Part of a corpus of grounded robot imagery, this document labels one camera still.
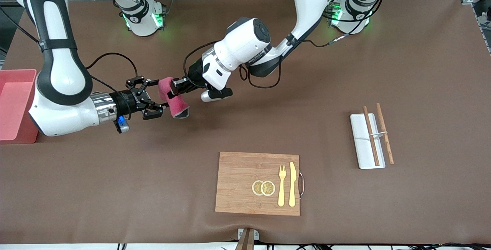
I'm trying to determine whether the pink red cloth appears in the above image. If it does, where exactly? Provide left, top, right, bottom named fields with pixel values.
left=158, top=76, right=190, bottom=119

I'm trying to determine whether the yellow plastic fork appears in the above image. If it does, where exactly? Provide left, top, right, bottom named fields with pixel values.
left=278, top=165, right=287, bottom=207

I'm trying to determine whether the white metal bracket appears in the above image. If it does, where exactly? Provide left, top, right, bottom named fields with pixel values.
left=238, top=228, right=259, bottom=241

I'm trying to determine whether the pink plastic bin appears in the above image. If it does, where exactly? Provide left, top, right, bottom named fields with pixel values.
left=0, top=69, right=39, bottom=144

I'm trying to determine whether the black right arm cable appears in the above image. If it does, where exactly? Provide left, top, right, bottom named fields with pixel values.
left=84, top=53, right=138, bottom=93

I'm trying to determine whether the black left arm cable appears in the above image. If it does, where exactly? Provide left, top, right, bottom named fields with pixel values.
left=239, top=37, right=348, bottom=89

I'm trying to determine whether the white rectangular tray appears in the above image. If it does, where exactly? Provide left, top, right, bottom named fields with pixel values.
left=350, top=113, right=386, bottom=170

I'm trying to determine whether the yellow plastic knife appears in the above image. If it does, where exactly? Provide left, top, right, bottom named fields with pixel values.
left=289, top=161, right=297, bottom=207

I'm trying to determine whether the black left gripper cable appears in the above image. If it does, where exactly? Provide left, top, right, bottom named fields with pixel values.
left=183, top=41, right=219, bottom=78

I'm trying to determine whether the wooden stand piece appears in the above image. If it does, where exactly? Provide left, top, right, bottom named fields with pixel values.
left=235, top=228, right=254, bottom=250

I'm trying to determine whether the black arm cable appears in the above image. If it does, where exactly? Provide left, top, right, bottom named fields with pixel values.
left=84, top=53, right=138, bottom=93
left=239, top=37, right=348, bottom=89

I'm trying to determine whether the brown table cover mat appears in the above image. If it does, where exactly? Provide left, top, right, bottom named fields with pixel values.
left=0, top=0, right=491, bottom=245

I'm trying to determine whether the wooden cutting board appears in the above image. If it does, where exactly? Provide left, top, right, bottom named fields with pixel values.
left=215, top=151, right=305, bottom=217

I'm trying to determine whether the brown wooden chopstick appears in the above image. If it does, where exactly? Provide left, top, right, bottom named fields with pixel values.
left=363, top=106, right=380, bottom=166
left=376, top=103, right=395, bottom=165

